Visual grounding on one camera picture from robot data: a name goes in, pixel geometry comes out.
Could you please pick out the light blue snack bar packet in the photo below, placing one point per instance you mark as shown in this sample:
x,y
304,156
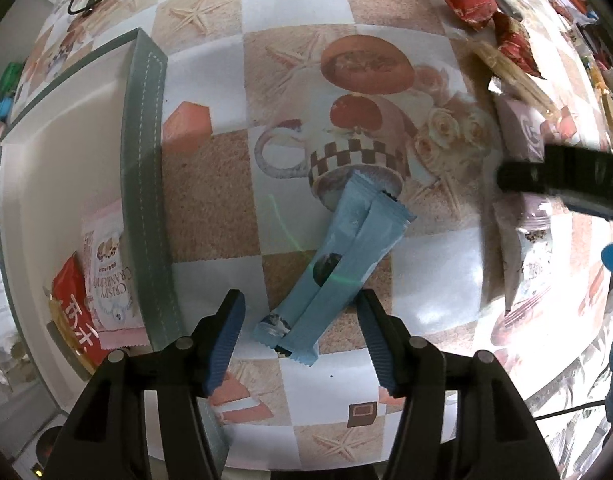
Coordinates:
x,y
366,252
331,245

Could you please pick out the pink cranberry crisp packet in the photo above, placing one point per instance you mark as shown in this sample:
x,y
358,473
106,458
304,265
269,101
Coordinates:
x,y
106,285

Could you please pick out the white device with light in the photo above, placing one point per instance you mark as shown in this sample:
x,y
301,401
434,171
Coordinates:
x,y
49,452

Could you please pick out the red packet with white lettering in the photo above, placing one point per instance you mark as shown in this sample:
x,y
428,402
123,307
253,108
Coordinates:
x,y
71,310

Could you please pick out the red crinkled snack packet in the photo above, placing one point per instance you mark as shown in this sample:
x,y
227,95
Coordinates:
x,y
516,45

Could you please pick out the clear packet of biscuit sticks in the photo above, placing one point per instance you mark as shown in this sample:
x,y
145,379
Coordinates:
x,y
511,72

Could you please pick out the checked printed tablecloth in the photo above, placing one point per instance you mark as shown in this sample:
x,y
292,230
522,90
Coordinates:
x,y
431,270

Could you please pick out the pink swirl logo packet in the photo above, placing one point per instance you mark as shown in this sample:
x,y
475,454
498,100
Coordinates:
x,y
523,127

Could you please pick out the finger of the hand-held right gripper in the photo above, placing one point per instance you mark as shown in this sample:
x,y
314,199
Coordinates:
x,y
571,175

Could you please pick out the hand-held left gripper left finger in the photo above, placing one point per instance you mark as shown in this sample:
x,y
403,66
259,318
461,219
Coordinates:
x,y
221,350

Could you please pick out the pile of assorted snack packets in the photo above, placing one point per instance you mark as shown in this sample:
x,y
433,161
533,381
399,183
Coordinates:
x,y
611,95

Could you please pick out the green plastic object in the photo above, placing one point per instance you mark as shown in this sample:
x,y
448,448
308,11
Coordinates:
x,y
9,77

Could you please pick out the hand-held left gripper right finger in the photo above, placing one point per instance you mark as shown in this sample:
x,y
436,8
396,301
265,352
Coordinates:
x,y
381,350

